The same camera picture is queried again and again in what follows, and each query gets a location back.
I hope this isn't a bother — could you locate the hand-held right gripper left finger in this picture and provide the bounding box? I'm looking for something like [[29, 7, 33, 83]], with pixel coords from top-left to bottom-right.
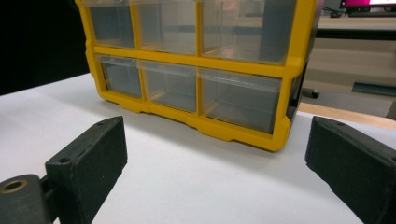
[[45, 115, 129, 224]]

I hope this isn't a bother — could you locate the black curtain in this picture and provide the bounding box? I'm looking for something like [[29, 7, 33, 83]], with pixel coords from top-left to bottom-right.
[[0, 0, 91, 96]]

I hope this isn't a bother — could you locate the light wooden desk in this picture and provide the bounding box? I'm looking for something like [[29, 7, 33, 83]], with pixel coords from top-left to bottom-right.
[[303, 15, 396, 94]]

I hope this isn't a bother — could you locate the black keyboard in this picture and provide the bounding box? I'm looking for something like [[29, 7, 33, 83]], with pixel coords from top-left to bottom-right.
[[347, 11, 396, 19]]

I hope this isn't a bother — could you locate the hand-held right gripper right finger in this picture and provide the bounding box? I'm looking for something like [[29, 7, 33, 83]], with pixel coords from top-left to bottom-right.
[[304, 115, 396, 224]]

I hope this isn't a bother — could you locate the office chair base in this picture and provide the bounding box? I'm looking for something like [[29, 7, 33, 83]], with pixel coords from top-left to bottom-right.
[[301, 88, 321, 100]]

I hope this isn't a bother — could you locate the black metal frame bar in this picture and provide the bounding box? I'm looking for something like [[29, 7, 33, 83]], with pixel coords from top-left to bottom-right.
[[315, 28, 396, 41]]

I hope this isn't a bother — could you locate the dark flat slab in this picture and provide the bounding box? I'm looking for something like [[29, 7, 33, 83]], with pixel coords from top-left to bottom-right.
[[351, 81, 396, 97]]

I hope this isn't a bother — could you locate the yellow and black drawer cabinet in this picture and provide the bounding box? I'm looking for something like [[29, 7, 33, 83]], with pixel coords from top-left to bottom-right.
[[74, 0, 322, 153]]

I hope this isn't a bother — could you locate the wooden table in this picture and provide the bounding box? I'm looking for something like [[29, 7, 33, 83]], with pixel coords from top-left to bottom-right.
[[297, 102, 396, 131]]

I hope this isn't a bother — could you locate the grid of clear drawers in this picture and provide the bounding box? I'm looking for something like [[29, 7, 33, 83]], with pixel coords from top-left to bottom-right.
[[81, 0, 297, 134]]

